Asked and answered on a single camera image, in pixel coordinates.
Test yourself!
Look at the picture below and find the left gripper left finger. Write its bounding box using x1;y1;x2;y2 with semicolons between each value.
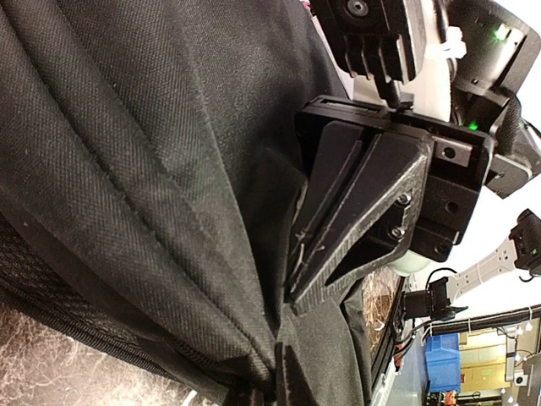
226;387;270;406

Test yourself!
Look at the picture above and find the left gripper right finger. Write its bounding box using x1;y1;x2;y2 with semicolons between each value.
276;341;320;406

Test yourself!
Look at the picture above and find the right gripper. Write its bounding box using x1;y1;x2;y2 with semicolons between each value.
289;96;495;315

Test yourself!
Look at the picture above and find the black student bag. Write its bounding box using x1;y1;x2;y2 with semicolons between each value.
1;1;372;405

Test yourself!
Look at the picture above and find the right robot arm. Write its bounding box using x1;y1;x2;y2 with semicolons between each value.
285;1;540;314

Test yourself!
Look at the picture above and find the right pale green bowl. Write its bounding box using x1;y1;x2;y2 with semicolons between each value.
388;250;431;277

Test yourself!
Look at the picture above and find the blue plastic bin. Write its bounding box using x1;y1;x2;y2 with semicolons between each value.
425;333;461;392

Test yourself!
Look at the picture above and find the black front rail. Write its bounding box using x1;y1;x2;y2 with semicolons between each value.
371;277;407;387

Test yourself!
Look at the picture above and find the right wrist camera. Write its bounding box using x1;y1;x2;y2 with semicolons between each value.
310;0;468;122

